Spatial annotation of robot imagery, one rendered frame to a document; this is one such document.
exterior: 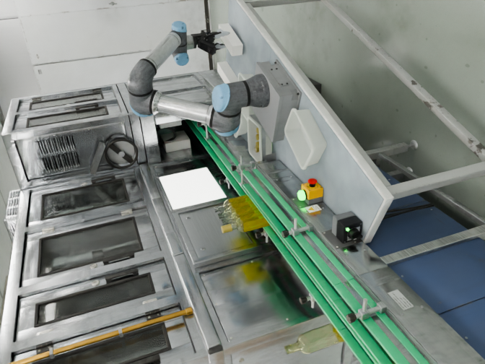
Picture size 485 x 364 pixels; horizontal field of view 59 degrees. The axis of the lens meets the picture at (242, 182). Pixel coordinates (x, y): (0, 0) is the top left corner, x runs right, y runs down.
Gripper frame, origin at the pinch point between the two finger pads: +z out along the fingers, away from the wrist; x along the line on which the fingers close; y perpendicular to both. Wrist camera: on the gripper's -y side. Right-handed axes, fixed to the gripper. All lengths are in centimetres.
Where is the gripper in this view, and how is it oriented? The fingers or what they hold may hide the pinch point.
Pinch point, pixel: (228, 39)
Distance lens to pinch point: 253.7
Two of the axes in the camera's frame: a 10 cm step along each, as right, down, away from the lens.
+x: -0.7, 6.7, 7.4
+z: 9.4, -2.1, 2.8
